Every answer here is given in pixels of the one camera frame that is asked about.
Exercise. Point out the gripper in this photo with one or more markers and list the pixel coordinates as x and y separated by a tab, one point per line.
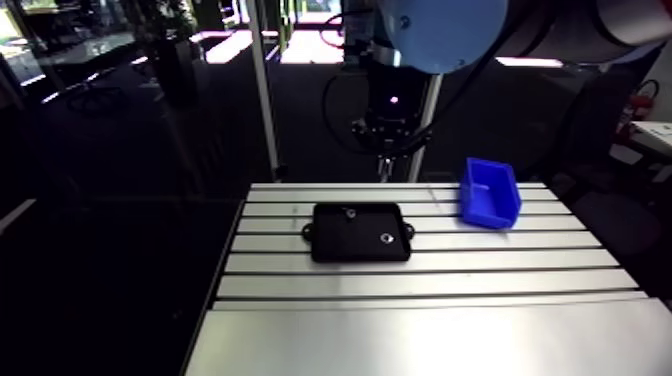
391	115

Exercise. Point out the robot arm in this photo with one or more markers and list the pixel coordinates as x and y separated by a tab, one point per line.
446	31

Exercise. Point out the black tray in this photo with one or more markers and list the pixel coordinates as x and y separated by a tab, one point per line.
346	239

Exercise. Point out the blue bin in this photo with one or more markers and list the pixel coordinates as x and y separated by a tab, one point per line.
491	202

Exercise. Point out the red fire extinguisher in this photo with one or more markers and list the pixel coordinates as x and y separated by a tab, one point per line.
641	105

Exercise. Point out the white metal post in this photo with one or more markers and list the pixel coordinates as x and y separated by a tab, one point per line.
418	162
263	89

